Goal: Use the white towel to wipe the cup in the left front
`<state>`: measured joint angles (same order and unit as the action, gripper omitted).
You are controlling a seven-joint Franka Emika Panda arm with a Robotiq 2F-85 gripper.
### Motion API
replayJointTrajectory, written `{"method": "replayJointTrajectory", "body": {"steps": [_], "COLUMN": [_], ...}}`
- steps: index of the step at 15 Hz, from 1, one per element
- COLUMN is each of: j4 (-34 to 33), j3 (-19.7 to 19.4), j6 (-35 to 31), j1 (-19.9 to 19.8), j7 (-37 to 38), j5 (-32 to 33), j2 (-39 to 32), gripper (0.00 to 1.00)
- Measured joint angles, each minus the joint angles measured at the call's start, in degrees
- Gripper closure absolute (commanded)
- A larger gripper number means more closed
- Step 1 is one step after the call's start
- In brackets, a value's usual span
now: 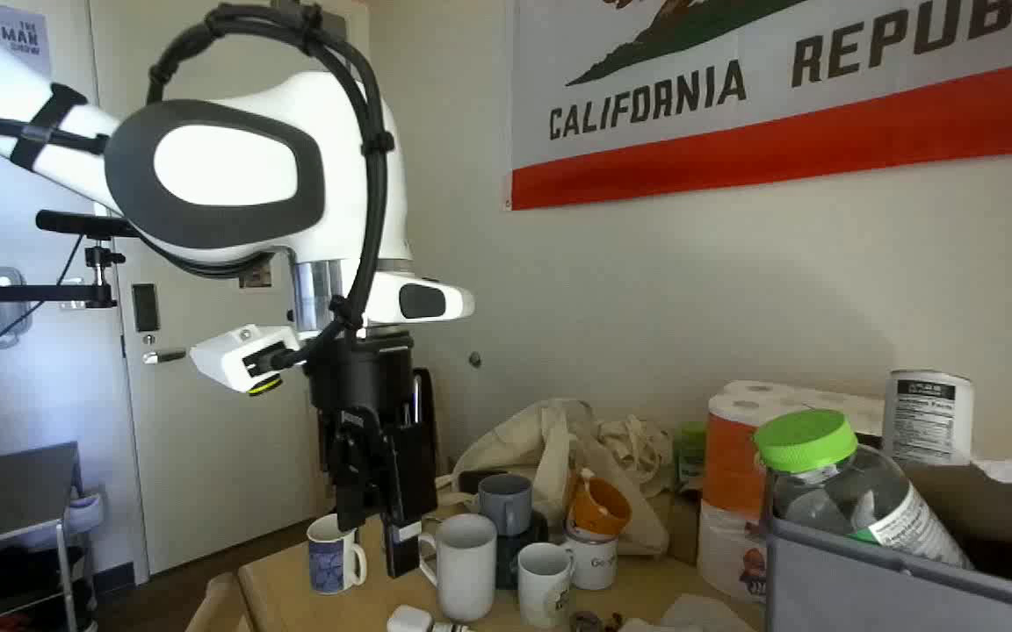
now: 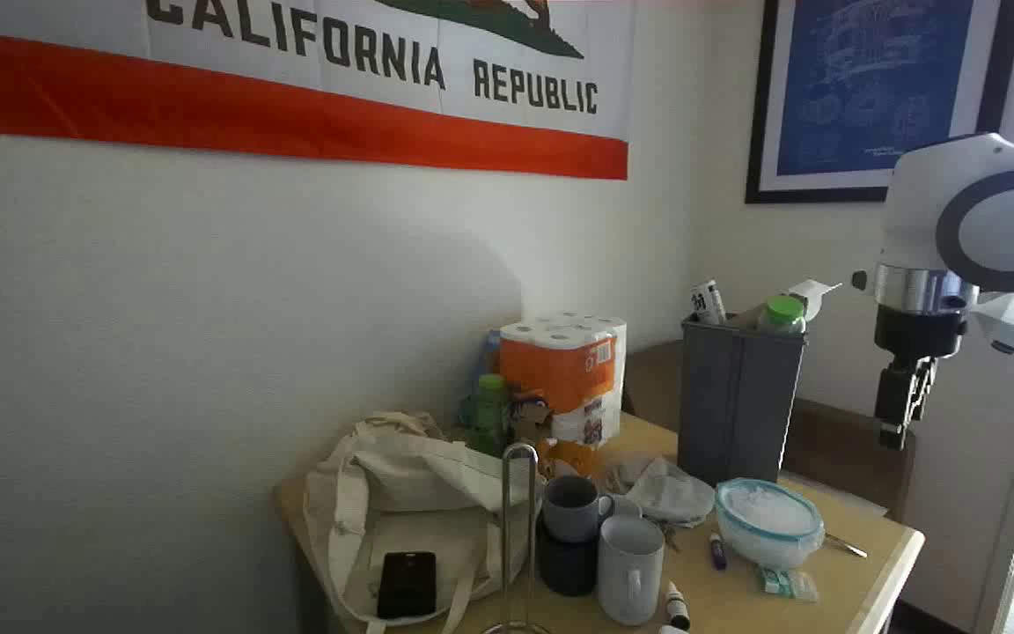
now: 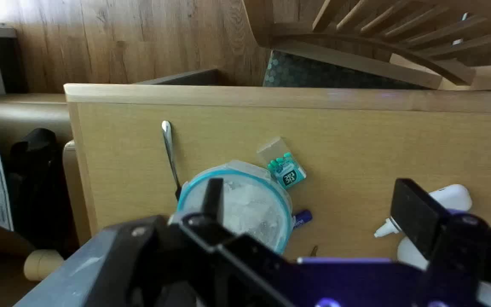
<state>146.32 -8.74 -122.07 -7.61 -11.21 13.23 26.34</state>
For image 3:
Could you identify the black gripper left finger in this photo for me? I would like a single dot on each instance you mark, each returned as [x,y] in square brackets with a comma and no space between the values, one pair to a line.
[211,197]

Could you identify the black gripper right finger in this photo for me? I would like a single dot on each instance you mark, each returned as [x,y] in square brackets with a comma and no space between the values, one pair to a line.
[417,219]

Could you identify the white squeeze bottle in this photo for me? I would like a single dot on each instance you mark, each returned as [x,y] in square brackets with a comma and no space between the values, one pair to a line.
[452,197]

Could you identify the round container with teal rim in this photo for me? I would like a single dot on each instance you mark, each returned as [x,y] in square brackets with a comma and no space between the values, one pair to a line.
[250,206]

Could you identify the metal spoon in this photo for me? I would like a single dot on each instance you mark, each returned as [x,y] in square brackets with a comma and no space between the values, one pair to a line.
[169,148]

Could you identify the green tic tac box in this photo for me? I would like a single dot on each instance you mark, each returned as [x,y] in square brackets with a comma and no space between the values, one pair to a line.
[283,168]

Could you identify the purple pen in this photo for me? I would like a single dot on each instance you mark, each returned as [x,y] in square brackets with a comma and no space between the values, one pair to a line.
[303,218]

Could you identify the dark green seat cushion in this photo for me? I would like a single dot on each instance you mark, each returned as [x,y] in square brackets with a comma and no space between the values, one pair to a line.
[313,74]

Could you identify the wooden chair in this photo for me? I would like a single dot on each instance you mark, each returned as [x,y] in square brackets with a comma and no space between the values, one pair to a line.
[370,57]

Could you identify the black bag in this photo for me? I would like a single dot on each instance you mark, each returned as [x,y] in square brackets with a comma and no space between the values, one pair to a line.
[37,182]

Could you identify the beige wooden cylinder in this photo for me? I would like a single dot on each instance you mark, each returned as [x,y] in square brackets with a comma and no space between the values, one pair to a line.
[41,265]

